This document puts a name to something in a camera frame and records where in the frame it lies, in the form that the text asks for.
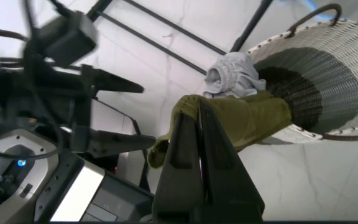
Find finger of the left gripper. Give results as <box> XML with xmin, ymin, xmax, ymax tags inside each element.
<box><xmin>88</xmin><ymin>129</ymin><xmax>157</xmax><ymax>158</ymax></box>
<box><xmin>89</xmin><ymin>68</ymin><xmax>145</xmax><ymax>95</ymax></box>

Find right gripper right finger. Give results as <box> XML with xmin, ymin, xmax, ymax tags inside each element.
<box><xmin>197</xmin><ymin>100</ymin><xmax>265</xmax><ymax>216</ymax></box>

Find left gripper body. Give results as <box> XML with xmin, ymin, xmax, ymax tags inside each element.
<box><xmin>0</xmin><ymin>57</ymin><xmax>94</xmax><ymax>154</ymax></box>

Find green printed shirt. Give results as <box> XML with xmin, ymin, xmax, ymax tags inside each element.
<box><xmin>147</xmin><ymin>90</ymin><xmax>293</xmax><ymax>170</ymax></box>

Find white laundry basket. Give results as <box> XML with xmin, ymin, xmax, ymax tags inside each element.
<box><xmin>246</xmin><ymin>2</ymin><xmax>358</xmax><ymax>145</ymax></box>

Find pale grey shorts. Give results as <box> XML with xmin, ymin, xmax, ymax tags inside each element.
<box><xmin>202</xmin><ymin>50</ymin><xmax>267</xmax><ymax>100</ymax></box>

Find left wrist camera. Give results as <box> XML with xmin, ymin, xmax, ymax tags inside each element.
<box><xmin>26</xmin><ymin>10</ymin><xmax>100</xmax><ymax>68</ymax></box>

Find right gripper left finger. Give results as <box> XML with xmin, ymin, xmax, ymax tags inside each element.
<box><xmin>151</xmin><ymin>111</ymin><xmax>206</xmax><ymax>223</ymax></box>

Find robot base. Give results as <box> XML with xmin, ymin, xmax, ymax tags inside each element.
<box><xmin>0</xmin><ymin>128</ymin><xmax>155</xmax><ymax>223</ymax></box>

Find black clothes rack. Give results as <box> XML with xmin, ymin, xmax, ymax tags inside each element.
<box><xmin>85</xmin><ymin>0</ymin><xmax>275</xmax><ymax>76</ymax></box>

